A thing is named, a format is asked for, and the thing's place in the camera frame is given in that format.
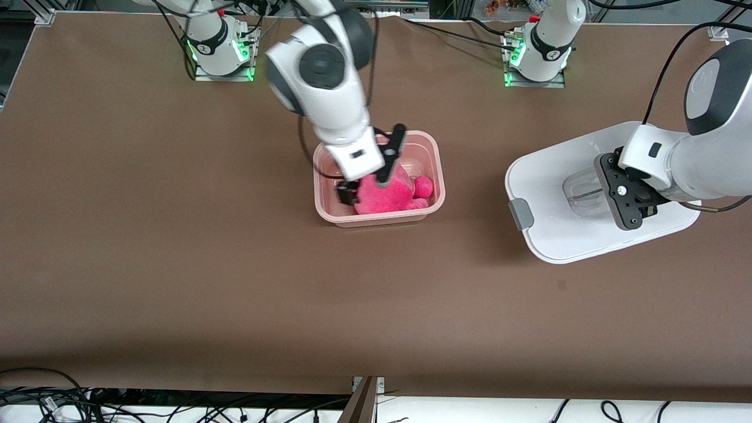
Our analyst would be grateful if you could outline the pink plush toy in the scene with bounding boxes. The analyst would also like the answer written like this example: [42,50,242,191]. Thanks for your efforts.
[351,163,436,215]

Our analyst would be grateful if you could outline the white container lid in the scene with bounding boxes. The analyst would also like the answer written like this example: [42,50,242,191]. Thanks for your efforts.
[504,120,702,265]

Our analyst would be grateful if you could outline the pink plastic storage box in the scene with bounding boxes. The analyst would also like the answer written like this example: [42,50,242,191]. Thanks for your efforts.
[313,130,446,229]

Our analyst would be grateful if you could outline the brown table cover sheet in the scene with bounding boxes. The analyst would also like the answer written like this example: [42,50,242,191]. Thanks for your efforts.
[0,15,752,406]

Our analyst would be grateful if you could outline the colourful background toys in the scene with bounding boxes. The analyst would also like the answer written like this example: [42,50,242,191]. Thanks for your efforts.
[485,0,550,16]

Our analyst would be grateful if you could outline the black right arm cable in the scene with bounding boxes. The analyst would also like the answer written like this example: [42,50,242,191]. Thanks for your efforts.
[296,12,380,172]

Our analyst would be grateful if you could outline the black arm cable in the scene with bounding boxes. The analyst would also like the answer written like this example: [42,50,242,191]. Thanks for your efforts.
[296,12,380,172]
[642,22,752,125]

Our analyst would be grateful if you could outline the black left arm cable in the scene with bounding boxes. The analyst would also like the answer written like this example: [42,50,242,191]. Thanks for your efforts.
[642,22,752,125]

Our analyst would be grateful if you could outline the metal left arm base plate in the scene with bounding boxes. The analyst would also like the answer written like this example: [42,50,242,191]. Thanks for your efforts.
[503,32,566,89]

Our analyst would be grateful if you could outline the long black table cable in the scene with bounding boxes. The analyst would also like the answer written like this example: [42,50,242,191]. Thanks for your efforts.
[401,16,513,49]

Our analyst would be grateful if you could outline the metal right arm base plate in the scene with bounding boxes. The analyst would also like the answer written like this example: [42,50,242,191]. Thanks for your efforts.
[194,26,259,82]

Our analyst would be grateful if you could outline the aluminium frame rail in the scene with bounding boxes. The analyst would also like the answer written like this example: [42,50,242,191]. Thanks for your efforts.
[343,0,431,18]

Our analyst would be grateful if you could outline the metal table edge bracket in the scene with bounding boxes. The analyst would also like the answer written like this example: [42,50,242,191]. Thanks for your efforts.
[352,376,386,423]

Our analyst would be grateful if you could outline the brown wooden post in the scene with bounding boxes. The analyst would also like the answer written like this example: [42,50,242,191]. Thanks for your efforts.
[338,376,378,423]

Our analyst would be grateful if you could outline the short black table cable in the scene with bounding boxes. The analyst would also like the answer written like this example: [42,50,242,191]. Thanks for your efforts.
[464,16,521,37]

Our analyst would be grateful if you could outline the tangled black floor cables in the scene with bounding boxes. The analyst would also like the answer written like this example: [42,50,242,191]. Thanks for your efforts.
[88,392,353,423]

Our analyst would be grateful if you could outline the looped black floor cable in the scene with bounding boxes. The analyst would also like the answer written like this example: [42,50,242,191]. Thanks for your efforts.
[0,367,92,423]

